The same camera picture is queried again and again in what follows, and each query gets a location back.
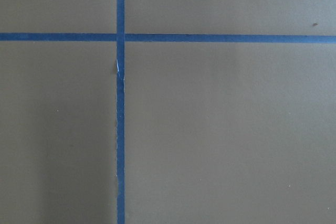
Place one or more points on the blue tape strip horizontal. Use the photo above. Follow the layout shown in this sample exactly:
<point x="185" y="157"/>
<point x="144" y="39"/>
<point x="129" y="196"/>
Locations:
<point x="298" y="39"/>

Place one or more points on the blue tape strip vertical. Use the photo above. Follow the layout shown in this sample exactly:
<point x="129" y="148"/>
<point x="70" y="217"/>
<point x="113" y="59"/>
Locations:
<point x="120" y="111"/>

